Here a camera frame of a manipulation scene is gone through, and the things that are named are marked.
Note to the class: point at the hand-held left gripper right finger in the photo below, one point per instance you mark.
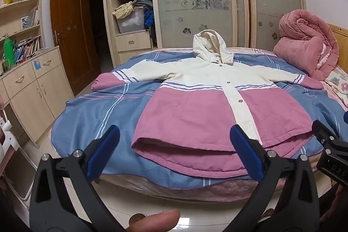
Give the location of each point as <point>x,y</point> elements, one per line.
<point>246,151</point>

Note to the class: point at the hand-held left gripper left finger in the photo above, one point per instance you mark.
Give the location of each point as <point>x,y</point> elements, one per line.
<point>104,150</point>

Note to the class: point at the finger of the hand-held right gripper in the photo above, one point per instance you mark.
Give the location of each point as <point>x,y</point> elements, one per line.
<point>322,132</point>
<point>345,116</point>

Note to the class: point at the pink and cream hooded jacket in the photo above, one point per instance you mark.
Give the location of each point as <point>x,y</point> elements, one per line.
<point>190,117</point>

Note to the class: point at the grey clothes pile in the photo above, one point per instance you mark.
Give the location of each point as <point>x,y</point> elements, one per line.
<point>142,3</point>

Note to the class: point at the person's left hand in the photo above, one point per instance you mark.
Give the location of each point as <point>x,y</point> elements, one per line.
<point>155,221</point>

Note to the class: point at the floral bed sheet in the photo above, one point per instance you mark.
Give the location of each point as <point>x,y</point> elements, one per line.
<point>337,82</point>

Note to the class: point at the blue plaid blanket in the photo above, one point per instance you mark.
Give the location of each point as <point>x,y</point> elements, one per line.
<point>108,112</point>

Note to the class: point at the wooden bed headboard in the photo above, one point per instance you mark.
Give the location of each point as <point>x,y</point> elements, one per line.
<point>341,36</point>

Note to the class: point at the rolled pink quilt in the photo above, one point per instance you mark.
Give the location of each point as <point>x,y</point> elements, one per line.
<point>299,44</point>

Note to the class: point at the cream cabinet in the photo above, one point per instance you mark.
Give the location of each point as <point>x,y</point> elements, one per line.
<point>30,96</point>

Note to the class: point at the cream wardrobe drawer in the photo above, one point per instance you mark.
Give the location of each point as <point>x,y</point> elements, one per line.
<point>136,56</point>
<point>133,41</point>

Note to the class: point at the blue sticker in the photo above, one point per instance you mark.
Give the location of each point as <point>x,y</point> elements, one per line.
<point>37,64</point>

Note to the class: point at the brown wooden door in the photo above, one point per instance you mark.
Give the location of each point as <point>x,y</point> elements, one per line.
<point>73,31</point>

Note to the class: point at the row of books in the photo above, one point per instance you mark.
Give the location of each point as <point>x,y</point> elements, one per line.
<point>28,48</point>

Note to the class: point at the translucent storage box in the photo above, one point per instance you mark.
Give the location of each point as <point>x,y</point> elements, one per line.
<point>132,22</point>

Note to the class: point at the cream wooden wardrobe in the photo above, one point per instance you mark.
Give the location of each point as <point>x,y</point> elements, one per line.
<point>108,17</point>

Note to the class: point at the green bottle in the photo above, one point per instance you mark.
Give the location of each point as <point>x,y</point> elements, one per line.
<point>8,54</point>

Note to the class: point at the blue garment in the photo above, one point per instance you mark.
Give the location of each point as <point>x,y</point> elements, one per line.
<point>149,18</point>

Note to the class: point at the beige crumpled cloth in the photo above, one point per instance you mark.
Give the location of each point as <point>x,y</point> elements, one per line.
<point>123,10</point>

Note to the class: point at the cream bookshelf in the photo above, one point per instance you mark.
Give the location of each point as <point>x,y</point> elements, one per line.
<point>32,3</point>

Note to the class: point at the small picture frame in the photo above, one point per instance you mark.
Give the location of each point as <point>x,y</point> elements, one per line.
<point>25,22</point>

